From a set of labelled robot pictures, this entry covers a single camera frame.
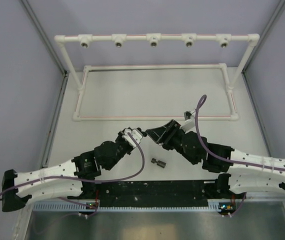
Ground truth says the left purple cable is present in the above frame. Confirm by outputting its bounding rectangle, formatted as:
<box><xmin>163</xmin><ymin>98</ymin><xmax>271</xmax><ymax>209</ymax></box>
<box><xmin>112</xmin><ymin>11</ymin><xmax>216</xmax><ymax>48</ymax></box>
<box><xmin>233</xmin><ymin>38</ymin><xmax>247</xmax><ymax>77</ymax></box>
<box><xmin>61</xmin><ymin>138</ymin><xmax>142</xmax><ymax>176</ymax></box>
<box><xmin>0</xmin><ymin>133</ymin><xmax>147</xmax><ymax>202</ymax></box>

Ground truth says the left aluminium frame post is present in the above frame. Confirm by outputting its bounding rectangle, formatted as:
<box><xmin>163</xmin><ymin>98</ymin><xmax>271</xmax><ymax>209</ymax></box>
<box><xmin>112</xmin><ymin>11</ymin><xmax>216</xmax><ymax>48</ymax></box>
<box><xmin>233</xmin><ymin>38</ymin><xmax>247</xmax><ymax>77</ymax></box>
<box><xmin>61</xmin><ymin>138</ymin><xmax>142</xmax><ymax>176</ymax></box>
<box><xmin>19</xmin><ymin>0</ymin><xmax>69</xmax><ymax>169</ymax></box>

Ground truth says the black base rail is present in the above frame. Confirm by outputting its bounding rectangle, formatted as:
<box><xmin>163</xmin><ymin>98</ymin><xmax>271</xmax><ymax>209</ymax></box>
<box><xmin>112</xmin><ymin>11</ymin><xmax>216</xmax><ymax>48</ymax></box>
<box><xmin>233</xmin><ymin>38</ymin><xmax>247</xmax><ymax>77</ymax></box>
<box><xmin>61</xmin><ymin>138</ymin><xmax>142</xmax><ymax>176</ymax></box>
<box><xmin>82</xmin><ymin>178</ymin><xmax>236</xmax><ymax>208</ymax></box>

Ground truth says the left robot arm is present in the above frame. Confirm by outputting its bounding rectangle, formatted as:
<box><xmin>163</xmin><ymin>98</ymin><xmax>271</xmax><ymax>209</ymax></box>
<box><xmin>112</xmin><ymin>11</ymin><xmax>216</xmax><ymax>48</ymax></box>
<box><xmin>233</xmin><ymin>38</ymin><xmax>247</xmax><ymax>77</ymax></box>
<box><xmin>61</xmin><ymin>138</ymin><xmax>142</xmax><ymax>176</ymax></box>
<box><xmin>0</xmin><ymin>128</ymin><xmax>144</xmax><ymax>213</ymax></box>

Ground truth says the white PVC pipe frame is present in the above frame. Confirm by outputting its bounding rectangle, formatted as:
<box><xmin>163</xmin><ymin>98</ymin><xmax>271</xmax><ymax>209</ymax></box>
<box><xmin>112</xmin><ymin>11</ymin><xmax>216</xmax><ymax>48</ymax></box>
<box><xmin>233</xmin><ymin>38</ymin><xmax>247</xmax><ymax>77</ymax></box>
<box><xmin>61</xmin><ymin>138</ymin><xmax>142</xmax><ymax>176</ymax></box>
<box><xmin>54</xmin><ymin>33</ymin><xmax>260</xmax><ymax>122</ymax></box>

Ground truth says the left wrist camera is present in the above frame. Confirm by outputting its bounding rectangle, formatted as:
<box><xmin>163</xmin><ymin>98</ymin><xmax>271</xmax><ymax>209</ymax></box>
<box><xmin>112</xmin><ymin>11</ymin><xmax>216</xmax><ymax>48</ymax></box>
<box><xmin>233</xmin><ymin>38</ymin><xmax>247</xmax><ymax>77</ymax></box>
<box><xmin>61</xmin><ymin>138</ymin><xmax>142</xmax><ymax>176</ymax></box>
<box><xmin>121</xmin><ymin>128</ymin><xmax>144</xmax><ymax>148</ymax></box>

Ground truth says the aluminium frame post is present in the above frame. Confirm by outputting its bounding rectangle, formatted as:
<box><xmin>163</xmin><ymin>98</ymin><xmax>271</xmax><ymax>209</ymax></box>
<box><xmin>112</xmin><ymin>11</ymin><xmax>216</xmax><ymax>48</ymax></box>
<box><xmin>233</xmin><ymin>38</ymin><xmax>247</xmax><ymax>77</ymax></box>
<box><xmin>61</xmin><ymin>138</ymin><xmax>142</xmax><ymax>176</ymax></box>
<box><xmin>19</xmin><ymin>0</ymin><xmax>69</xmax><ymax>169</ymax></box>
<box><xmin>243</xmin><ymin>0</ymin><xmax>285</xmax><ymax>158</ymax></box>

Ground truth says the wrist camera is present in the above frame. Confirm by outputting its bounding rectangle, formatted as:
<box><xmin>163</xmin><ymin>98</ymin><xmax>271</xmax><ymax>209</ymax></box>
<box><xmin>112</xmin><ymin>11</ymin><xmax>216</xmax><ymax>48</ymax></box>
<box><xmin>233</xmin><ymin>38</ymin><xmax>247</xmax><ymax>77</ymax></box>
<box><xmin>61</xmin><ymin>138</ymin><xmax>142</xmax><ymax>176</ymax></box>
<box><xmin>121</xmin><ymin>128</ymin><xmax>144</xmax><ymax>148</ymax></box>
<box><xmin>181</xmin><ymin>109</ymin><xmax>198</xmax><ymax>132</ymax></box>

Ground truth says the right aluminium frame post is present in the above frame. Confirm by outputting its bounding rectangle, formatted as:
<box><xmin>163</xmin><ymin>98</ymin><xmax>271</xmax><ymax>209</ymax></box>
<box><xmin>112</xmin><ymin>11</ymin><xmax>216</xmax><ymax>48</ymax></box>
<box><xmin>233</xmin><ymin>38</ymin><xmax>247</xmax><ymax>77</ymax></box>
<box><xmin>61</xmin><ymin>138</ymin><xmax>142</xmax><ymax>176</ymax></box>
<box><xmin>243</xmin><ymin>0</ymin><xmax>285</xmax><ymax>158</ymax></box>

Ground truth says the grey slotted cable duct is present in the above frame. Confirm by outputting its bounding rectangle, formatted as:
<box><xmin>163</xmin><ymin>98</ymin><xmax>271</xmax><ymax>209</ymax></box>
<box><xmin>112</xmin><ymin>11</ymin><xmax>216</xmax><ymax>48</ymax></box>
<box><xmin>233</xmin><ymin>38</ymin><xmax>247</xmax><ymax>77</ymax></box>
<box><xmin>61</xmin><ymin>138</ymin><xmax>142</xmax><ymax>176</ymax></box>
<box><xmin>32</xmin><ymin>200</ymin><xmax>231</xmax><ymax>214</ymax></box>

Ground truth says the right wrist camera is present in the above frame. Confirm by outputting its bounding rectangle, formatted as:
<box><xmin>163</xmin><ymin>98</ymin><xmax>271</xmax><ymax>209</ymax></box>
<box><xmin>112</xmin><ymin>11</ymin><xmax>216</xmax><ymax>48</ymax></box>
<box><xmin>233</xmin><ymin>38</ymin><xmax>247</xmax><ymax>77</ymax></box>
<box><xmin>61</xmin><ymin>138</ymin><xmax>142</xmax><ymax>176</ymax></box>
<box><xmin>181</xmin><ymin>109</ymin><xmax>198</xmax><ymax>132</ymax></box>

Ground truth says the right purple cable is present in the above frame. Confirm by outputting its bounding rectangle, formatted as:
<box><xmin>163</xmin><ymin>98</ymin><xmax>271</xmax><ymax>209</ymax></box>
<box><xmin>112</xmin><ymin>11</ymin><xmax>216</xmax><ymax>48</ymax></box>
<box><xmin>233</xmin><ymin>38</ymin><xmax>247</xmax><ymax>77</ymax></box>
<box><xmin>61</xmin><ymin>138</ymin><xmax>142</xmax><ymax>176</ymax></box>
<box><xmin>193</xmin><ymin>94</ymin><xmax>285</xmax><ymax>175</ymax></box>

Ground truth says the purple cable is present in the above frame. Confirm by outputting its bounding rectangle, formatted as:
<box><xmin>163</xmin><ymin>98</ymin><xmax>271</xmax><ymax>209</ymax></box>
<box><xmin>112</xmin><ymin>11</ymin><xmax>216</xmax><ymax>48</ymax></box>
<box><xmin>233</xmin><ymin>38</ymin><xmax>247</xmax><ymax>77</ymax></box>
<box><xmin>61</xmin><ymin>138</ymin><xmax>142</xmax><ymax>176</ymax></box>
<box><xmin>0</xmin><ymin>133</ymin><xmax>147</xmax><ymax>202</ymax></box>
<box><xmin>193</xmin><ymin>94</ymin><xmax>285</xmax><ymax>175</ymax></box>

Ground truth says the grey faucet knob part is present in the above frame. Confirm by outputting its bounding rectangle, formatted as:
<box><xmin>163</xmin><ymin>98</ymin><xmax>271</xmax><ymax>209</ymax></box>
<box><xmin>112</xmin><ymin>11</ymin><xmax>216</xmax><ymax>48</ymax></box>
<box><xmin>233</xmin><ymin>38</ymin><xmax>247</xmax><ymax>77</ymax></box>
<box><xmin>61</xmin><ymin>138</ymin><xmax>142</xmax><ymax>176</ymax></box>
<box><xmin>151</xmin><ymin>158</ymin><xmax>166</xmax><ymax>169</ymax></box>

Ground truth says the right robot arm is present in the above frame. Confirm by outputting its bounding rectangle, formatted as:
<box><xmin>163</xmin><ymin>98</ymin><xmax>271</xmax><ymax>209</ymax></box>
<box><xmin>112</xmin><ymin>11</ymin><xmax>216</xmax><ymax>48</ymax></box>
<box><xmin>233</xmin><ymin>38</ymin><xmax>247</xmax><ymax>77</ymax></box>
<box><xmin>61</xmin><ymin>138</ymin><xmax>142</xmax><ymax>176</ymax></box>
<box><xmin>145</xmin><ymin>120</ymin><xmax>285</xmax><ymax>198</ymax></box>

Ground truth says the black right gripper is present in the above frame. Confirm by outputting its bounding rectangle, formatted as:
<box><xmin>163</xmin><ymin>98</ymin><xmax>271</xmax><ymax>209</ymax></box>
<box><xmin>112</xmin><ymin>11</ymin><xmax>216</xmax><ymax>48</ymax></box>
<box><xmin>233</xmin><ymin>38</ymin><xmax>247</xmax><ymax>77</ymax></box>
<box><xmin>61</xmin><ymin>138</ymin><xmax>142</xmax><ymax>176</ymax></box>
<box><xmin>146</xmin><ymin>119</ymin><xmax>199</xmax><ymax>165</ymax></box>

